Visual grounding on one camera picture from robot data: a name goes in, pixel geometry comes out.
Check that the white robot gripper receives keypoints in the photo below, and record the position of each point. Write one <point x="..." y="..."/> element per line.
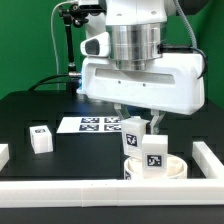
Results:
<point x="171" y="83"/>

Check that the white round stool seat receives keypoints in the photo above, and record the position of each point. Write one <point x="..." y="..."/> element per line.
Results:
<point x="176" y="169"/>

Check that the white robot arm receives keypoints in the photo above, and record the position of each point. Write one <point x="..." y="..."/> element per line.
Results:
<point x="129" y="64"/>

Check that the white marker paper sheet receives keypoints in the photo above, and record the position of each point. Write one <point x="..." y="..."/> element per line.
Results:
<point x="108" y="124"/>

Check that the white U-shaped fence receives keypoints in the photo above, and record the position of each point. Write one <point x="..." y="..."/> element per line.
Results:
<point x="91" y="193"/>

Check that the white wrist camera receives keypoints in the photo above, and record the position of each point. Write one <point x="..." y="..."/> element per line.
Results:
<point x="96" y="49"/>

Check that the white overhead camera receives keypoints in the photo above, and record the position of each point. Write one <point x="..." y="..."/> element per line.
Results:
<point x="92" y="6"/>

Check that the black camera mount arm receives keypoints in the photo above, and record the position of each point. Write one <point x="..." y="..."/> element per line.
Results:
<point x="74" y="16"/>

